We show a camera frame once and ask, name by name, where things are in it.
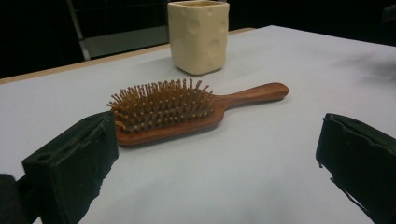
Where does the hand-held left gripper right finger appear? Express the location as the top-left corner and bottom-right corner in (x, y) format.
(315, 112), (396, 224)

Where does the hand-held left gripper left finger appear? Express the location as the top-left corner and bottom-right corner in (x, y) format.
(21, 110), (120, 224)

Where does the wooden hairbrush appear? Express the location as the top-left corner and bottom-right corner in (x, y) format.
(106, 78), (290, 147)

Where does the cream square cup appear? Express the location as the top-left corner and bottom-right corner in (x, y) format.
(166, 0), (231, 77)

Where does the metal stand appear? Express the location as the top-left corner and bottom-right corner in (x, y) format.
(65, 0), (171, 62)

